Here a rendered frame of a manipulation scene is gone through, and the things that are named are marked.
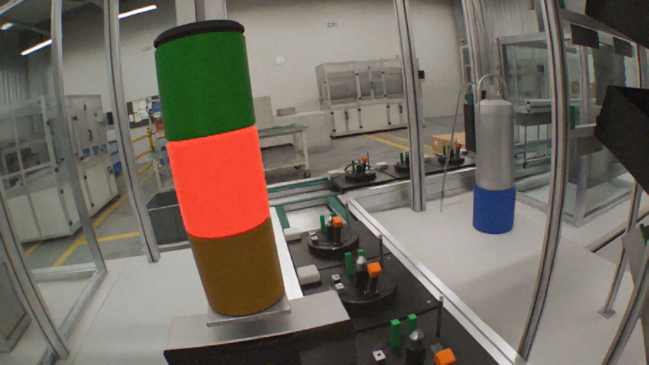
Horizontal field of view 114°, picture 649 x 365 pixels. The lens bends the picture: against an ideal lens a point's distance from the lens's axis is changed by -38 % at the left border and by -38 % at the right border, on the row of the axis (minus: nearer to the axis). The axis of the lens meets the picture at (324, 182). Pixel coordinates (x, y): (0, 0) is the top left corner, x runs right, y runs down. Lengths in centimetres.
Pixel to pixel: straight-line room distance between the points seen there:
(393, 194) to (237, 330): 125
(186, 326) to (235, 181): 11
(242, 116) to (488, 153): 100
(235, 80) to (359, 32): 1127
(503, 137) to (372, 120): 843
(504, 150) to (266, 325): 99
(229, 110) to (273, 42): 1060
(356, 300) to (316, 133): 701
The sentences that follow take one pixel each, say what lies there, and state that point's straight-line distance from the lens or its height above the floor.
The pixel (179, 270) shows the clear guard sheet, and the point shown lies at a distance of 25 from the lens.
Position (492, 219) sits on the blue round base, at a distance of 117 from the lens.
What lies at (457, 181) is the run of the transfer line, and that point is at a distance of 157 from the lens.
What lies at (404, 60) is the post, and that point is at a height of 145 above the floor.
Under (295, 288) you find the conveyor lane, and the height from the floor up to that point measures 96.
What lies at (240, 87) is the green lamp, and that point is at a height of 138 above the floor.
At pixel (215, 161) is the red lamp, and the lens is 16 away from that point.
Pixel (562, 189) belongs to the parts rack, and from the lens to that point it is 47.
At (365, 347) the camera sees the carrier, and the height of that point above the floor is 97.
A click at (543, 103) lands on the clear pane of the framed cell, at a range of 135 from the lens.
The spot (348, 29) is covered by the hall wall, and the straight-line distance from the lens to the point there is 1132.
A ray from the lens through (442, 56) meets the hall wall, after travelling 1276.
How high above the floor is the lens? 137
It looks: 16 degrees down
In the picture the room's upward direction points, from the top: 7 degrees counter-clockwise
